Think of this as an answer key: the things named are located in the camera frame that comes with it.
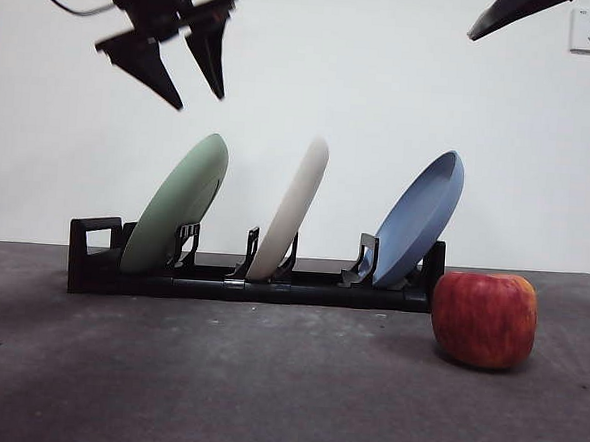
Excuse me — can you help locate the green plate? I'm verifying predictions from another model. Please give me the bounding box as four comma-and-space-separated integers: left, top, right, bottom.
119, 128, 230, 282

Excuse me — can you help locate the red apple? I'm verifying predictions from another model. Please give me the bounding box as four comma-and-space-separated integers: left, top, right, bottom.
426, 269, 541, 373

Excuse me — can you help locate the cream white plate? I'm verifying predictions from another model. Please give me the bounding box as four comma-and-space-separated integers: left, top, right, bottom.
245, 131, 330, 287

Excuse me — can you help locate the black plate rack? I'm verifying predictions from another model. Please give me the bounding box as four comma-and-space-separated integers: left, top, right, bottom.
65, 214, 448, 316

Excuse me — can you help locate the blue plate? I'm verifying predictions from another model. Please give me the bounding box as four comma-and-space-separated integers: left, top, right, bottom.
370, 145, 467, 294

